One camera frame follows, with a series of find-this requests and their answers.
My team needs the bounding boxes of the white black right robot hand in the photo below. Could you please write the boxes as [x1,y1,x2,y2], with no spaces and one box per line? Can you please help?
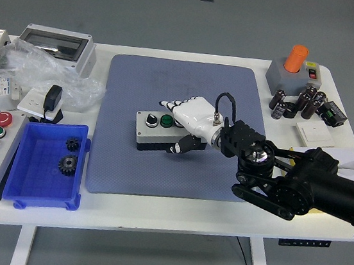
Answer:
[153,92,229,160]

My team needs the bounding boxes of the grey four-button control box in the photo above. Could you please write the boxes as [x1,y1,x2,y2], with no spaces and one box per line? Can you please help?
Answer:
[131,110,212,159]

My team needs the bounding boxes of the blue-grey table mat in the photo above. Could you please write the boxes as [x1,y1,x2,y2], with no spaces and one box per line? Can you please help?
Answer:
[84,49,278,214]

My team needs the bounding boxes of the dark cylindrical capacitor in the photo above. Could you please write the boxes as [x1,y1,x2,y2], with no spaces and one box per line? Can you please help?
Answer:
[296,91,312,112]
[304,84,318,99]
[271,100,289,121]
[300,98,320,121]
[313,90,328,108]
[270,88,288,112]

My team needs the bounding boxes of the orange cylinder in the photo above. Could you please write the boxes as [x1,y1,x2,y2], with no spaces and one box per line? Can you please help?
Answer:
[283,43,310,74]

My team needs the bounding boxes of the small black gear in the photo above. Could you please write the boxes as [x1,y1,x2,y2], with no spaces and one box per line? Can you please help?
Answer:
[64,137,83,153]

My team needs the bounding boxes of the large black gear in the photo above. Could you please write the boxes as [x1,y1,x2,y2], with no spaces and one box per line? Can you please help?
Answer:
[57,153,80,178]

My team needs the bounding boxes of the black module with green terminals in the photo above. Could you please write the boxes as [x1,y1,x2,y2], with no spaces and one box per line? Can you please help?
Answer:
[314,98,350,129]

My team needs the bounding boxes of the black power adapter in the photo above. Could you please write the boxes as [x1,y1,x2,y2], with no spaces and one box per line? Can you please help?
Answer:
[29,81,68,126]

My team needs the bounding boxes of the yellow white cardboard box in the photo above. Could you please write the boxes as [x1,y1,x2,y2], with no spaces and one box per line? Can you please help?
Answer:
[280,139,354,220]

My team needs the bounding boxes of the clear plastic bag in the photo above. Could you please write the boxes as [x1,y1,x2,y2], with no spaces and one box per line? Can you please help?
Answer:
[0,35,112,114]

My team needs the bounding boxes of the black table control panel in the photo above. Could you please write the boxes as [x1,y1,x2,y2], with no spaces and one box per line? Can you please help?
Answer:
[278,234,332,252]

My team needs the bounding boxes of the blue plastic bin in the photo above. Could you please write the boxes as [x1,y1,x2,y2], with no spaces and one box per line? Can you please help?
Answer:
[0,115,94,217]

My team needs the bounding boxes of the white circuit breaker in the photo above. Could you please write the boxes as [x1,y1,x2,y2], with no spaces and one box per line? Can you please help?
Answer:
[0,75,14,97]

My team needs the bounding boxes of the black ring clamp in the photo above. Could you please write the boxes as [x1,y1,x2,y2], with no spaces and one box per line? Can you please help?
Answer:
[282,101,299,119]

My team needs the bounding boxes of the grey switch base box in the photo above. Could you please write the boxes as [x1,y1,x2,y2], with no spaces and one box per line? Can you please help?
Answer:
[263,55,325,101]

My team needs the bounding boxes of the white wall switch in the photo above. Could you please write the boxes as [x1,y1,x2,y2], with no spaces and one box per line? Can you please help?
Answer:
[292,118,338,151]

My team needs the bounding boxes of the grey enclosure with clear lid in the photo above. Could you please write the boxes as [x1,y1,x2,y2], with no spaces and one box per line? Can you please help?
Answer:
[13,21,99,80]

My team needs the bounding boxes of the white wall socket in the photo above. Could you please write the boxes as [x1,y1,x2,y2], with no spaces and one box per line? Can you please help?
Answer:
[16,86,63,118]

